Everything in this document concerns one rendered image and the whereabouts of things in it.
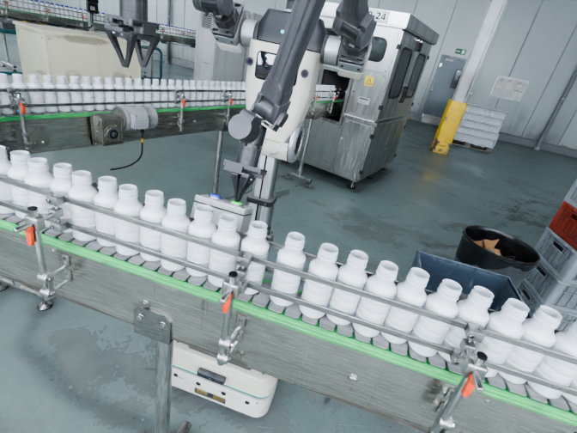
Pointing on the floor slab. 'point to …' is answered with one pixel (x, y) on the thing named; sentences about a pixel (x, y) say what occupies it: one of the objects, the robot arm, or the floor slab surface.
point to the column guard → (448, 126)
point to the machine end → (371, 98)
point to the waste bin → (466, 253)
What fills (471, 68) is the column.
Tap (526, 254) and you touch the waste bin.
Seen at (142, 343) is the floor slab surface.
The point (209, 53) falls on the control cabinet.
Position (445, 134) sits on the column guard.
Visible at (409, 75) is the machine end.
